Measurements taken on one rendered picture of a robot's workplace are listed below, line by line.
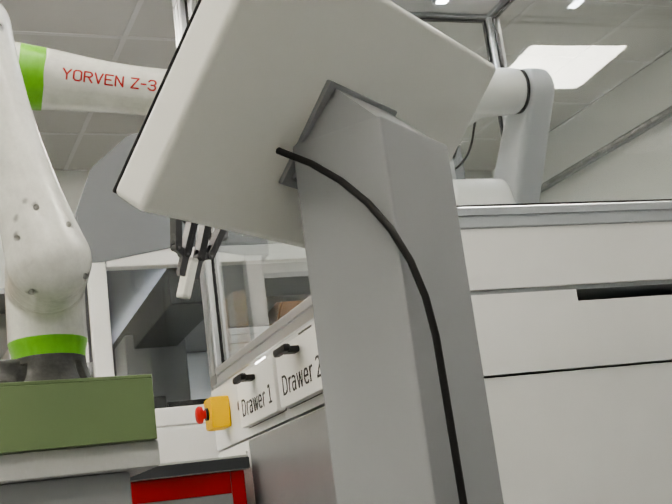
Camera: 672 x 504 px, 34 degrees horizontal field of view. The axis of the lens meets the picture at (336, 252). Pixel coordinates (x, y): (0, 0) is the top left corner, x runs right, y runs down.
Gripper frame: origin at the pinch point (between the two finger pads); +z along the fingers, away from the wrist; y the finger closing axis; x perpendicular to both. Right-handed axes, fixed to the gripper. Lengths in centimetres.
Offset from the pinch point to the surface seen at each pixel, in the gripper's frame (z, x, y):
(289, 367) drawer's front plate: 11.2, -2.8, -24.5
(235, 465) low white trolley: 32, -33, -33
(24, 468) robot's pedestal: 34.1, 9.3, 23.2
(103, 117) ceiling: -107, -388, -99
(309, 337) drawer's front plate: 5.8, 9.4, -20.4
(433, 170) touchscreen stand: -12, 72, 4
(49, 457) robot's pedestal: 32.0, 9.5, 19.9
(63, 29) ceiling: -119, -296, -45
